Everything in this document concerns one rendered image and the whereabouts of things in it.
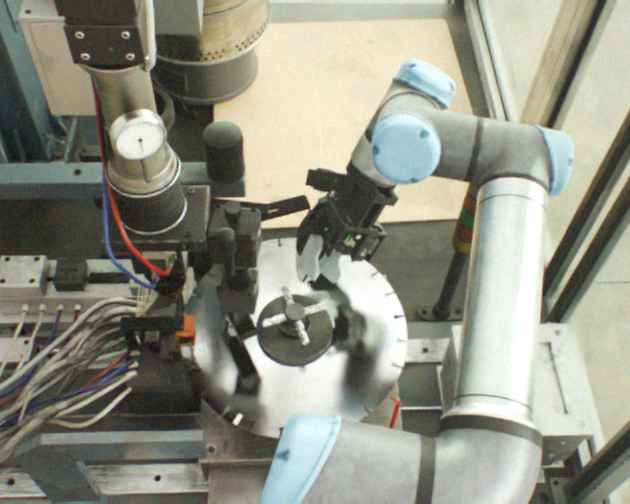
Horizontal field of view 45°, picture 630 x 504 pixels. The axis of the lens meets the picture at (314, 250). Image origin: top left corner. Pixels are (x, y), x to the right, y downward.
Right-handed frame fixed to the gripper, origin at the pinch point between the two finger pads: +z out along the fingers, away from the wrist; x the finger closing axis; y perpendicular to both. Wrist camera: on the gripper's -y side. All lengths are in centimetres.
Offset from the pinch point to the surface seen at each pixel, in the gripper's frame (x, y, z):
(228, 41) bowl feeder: 1, -57, -9
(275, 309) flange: -3.3, 2.8, 5.5
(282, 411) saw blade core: -4.7, 17.2, 10.9
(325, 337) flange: 2.1, 9.3, 4.1
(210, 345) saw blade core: -11.7, 4.6, 11.9
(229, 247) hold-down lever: -23.8, 16.8, -15.3
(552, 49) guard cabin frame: 38, -20, -38
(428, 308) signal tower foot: 32.3, -4.1, 8.0
